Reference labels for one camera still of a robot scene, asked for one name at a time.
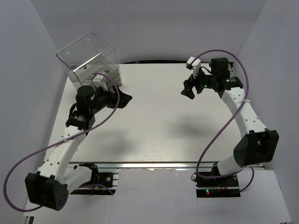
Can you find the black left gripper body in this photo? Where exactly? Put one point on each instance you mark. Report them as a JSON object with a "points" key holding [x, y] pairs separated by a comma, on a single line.
{"points": [[103, 99]]}

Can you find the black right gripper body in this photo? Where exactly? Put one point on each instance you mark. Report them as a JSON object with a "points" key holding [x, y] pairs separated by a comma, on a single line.
{"points": [[203, 81]]}

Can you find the clear plastic drawer cabinet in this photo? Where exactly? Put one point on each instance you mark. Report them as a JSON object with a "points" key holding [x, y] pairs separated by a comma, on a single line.
{"points": [[87, 55]]}

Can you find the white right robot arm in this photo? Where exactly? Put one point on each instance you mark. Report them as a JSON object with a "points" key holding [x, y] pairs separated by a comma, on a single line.
{"points": [[258, 143]]}

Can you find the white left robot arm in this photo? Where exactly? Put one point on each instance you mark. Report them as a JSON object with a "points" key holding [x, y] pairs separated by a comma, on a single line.
{"points": [[50, 185]]}

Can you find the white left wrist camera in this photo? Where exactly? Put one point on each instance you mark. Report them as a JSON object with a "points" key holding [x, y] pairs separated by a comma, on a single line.
{"points": [[102, 81]]}

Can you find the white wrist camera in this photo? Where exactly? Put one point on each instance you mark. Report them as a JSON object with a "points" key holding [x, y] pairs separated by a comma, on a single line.
{"points": [[194, 65], [102, 81]]}

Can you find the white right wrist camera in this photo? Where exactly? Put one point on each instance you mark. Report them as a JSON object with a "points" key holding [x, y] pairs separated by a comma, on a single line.
{"points": [[194, 65]]}

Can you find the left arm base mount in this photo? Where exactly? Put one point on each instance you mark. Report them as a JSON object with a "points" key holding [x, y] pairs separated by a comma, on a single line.
{"points": [[103, 181]]}

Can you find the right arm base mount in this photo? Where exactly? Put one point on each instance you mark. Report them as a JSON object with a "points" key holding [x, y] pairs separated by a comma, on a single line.
{"points": [[216, 188]]}

